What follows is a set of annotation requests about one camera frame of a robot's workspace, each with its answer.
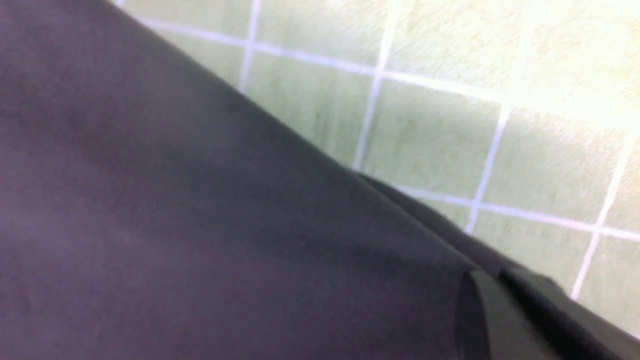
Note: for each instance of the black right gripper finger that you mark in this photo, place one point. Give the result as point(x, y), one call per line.
point(492, 324)

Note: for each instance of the green checkered tablecloth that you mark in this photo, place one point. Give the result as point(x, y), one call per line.
point(516, 119)

